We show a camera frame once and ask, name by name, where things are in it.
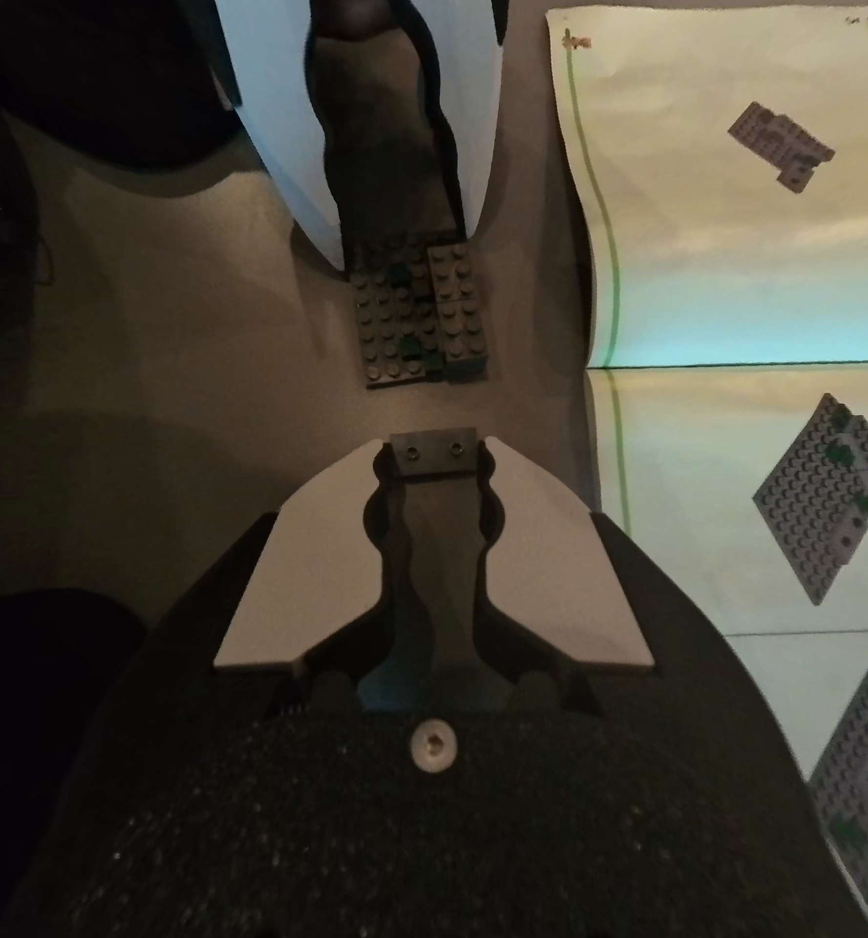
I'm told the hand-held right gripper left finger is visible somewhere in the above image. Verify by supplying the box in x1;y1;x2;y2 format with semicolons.
212;438;398;693

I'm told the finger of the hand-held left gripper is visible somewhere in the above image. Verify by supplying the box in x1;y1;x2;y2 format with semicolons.
216;0;350;271
403;0;511;241

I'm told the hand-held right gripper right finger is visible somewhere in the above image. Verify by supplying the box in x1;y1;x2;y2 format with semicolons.
476;434;657;693

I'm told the dark grey small plate brick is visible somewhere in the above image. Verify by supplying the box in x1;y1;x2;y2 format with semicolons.
388;427;480;483

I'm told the grey baseplate brick assembly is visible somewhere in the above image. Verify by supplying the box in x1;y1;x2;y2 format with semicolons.
347;229;495;391

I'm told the instruction booklet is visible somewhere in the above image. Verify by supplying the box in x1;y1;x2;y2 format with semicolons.
546;3;868;938

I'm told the grey desk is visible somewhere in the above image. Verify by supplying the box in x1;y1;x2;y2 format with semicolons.
0;0;868;697

